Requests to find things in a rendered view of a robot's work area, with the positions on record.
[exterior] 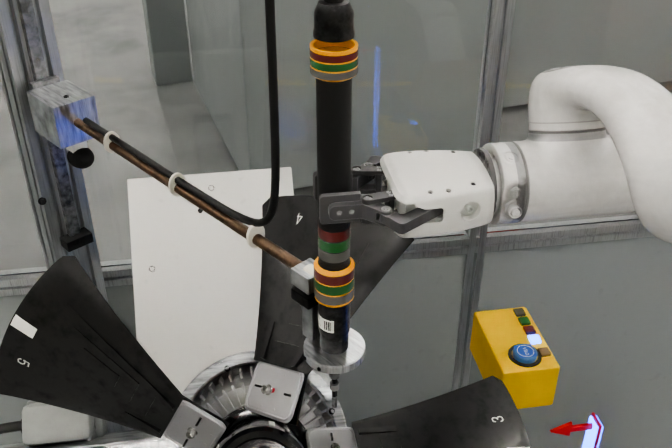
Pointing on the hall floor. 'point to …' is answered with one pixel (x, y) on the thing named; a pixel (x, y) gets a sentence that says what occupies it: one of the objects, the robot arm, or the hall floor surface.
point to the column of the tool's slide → (51, 226)
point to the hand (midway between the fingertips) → (336, 196)
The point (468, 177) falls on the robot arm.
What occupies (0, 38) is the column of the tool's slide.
